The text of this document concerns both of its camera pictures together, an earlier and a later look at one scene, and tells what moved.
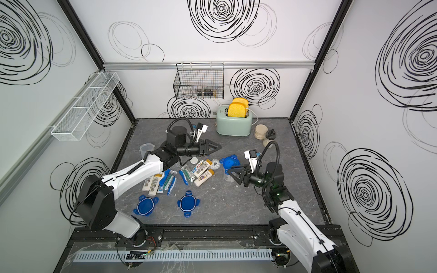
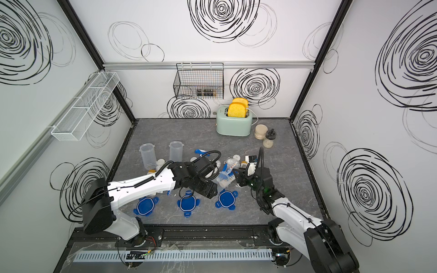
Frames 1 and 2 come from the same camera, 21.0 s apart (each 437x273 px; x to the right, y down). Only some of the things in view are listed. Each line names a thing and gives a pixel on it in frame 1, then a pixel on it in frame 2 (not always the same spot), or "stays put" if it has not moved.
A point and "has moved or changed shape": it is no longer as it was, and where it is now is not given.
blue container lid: [145, 205] stays put
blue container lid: [188, 203] stays put
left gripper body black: [193, 151] to [205, 187]
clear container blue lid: [227, 162] has moved or changed shape
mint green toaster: [233, 126] stays put
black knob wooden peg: [270, 136] stays put
